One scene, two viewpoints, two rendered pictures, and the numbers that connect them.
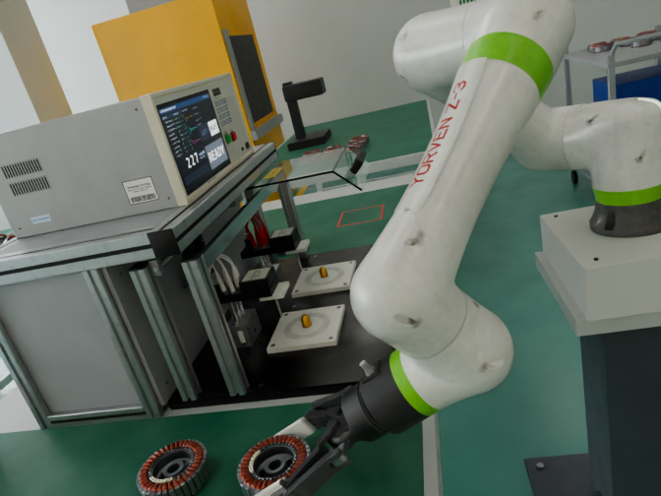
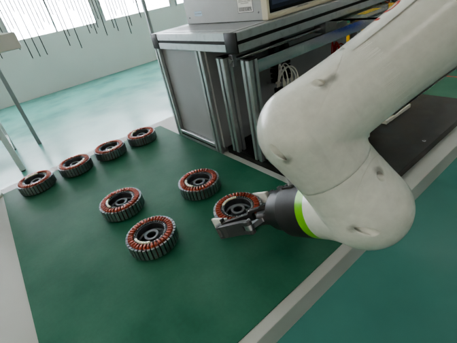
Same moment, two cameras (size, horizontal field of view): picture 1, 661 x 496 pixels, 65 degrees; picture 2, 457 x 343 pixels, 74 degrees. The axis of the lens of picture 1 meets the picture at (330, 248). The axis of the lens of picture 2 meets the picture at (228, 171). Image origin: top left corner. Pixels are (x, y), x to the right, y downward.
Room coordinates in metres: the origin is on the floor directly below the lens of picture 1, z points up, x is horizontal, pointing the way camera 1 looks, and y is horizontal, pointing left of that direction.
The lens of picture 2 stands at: (0.21, -0.21, 1.21)
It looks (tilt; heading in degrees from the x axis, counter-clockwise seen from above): 31 degrees down; 43
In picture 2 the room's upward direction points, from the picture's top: 12 degrees counter-clockwise
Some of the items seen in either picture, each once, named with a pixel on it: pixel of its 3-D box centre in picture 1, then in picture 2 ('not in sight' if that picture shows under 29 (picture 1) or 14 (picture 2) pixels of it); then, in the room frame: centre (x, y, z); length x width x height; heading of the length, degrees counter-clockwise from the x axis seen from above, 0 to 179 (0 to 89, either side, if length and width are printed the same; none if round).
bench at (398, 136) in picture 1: (361, 188); not in sight; (3.47, -0.31, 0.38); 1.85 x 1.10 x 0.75; 166
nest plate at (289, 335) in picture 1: (307, 328); not in sight; (1.00, 0.09, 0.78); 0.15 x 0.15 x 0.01; 76
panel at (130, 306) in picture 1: (202, 263); (289, 70); (1.18, 0.31, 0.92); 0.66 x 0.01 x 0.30; 166
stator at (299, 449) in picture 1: (275, 467); (238, 211); (0.62, 0.16, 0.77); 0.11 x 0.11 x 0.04
